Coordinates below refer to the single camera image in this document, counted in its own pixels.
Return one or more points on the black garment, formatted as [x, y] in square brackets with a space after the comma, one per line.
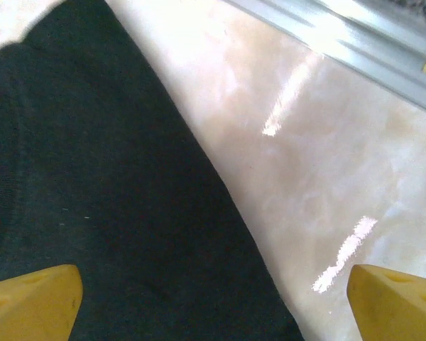
[92, 160]

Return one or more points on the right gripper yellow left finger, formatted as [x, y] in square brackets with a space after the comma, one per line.
[32, 305]

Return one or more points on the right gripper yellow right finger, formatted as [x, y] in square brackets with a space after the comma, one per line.
[397, 312]

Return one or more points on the aluminium frame side rail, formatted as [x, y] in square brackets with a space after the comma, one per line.
[376, 46]

